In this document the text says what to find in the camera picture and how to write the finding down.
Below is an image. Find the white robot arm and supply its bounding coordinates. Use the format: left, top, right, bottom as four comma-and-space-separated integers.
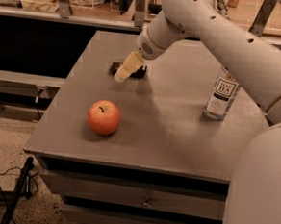
115, 0, 281, 224

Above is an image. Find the red apple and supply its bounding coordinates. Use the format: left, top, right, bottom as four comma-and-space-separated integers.
87, 100, 121, 136

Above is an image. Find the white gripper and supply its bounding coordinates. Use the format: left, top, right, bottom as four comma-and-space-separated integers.
114, 12, 192, 83

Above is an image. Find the grey drawer cabinet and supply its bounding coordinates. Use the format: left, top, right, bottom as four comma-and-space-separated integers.
26, 31, 267, 224

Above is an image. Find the grey metal railing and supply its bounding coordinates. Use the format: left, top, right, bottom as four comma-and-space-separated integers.
0, 0, 281, 45

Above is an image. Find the black rxbar chocolate bar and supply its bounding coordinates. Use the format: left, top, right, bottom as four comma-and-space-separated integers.
109, 62, 147, 79

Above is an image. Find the upper grey drawer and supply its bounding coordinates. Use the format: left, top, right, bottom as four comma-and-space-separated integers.
40, 170, 225, 221

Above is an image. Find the clear tea water bottle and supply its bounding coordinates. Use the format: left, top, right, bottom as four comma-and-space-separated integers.
204, 66, 240, 120

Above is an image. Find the black tripod leg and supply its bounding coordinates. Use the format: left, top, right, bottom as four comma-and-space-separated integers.
0, 157, 34, 224

